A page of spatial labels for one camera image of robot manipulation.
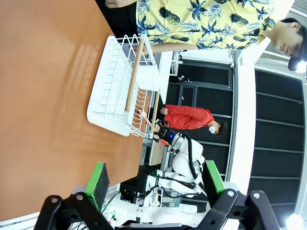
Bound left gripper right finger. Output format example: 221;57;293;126
196;160;281;230

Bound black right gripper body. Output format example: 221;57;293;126
157;125;179;145

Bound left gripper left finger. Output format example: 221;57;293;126
33;162;113;230

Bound pink red utensil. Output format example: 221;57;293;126
136;108;169;146

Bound person's left forearm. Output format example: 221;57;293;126
153;44;201;53

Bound person's right hand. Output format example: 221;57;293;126
105;0;135;8

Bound background person red jacket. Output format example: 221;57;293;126
160;104;228;136

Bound white side table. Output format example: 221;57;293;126
158;50;180;104

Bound white plastic cutlery holder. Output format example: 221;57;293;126
137;54;161;93

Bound bright ceiling lamp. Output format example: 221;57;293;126
286;213;307;230
296;61;307;74

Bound black trousers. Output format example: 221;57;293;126
95;0;144;45

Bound yellow pineapple print shirt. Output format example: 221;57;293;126
135;0;277;51

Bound person's head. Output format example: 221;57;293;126
260;17;307;72

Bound thick black right arm hose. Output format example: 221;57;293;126
178;132;205;192

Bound white wire dish rack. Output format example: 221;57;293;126
86;33;178;139

